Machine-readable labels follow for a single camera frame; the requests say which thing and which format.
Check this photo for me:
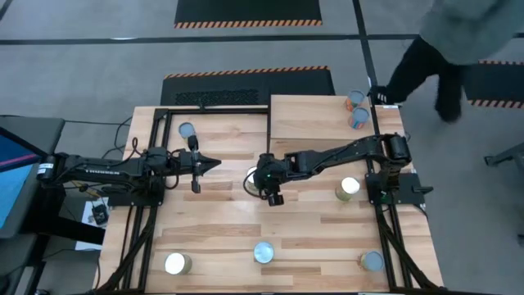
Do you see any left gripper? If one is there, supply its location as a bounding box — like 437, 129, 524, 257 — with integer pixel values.
176, 136, 223, 194

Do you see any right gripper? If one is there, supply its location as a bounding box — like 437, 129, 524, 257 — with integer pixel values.
250, 153, 290, 207

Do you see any green labelled tin can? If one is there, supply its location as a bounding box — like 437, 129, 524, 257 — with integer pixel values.
244, 166, 261, 196
164, 252, 193, 275

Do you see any white mix fruit can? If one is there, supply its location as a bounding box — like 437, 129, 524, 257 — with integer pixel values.
178, 121, 197, 139

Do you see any green pears can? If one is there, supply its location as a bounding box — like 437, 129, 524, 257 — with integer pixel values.
253, 241, 275, 265

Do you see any green oranges can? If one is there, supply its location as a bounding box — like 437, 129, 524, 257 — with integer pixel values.
334, 176, 361, 202

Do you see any teal and pink can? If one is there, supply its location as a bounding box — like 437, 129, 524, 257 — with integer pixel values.
347, 107, 370, 130

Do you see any orange red tin can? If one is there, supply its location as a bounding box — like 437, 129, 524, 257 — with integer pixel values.
359, 250, 385, 273

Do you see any black mat with striped edge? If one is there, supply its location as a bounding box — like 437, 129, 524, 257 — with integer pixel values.
174, 0, 323, 30
160, 65, 337, 107
466, 60, 524, 110

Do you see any small black device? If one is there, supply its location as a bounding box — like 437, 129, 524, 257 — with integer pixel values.
92, 203, 110, 226

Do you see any teal and orange can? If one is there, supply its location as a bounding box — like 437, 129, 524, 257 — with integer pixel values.
345, 89, 366, 112

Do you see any white paper sheet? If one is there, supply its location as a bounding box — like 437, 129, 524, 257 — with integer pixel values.
75, 196, 110, 252

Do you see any black stand base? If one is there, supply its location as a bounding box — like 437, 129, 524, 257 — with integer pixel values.
20, 179, 106, 247

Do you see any monitor with blue screen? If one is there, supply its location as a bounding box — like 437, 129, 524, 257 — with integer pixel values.
0, 125, 47, 241

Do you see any grey chair leg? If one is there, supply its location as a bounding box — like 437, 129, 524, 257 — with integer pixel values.
484, 141, 524, 167

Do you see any person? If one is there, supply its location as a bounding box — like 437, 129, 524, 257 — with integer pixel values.
367, 0, 524, 124

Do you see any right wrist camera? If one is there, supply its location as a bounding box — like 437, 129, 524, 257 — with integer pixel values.
255, 170, 273, 189

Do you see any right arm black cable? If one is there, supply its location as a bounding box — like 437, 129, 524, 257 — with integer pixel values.
242, 179, 267, 199

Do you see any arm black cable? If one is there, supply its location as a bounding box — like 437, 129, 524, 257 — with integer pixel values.
242, 179, 267, 199
162, 171, 181, 191

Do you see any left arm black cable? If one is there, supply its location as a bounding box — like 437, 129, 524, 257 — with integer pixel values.
162, 171, 181, 191

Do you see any black aluminium table frame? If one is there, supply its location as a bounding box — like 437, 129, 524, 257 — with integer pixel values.
93, 104, 447, 295

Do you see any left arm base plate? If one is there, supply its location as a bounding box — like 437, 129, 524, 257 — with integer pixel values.
108, 179, 165, 208

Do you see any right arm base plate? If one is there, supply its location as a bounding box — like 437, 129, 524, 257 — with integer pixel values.
365, 171, 434, 206

